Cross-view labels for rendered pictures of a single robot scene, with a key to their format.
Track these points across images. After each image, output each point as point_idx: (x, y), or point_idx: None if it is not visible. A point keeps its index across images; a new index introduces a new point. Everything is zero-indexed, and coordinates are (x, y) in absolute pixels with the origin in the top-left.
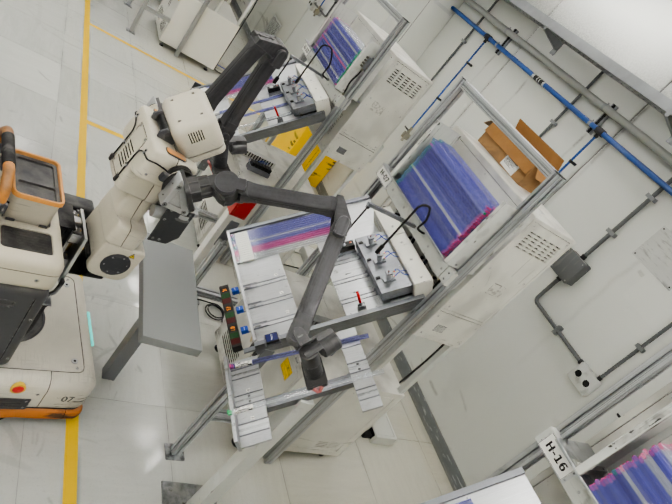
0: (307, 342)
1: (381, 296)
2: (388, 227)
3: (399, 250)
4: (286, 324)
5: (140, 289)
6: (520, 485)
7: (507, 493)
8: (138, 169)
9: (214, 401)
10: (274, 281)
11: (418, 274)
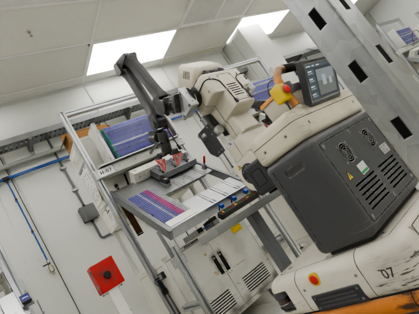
0: None
1: (196, 161)
2: (148, 166)
3: (165, 159)
4: (231, 182)
5: (265, 201)
6: None
7: None
8: (246, 80)
9: (281, 226)
10: (204, 196)
11: None
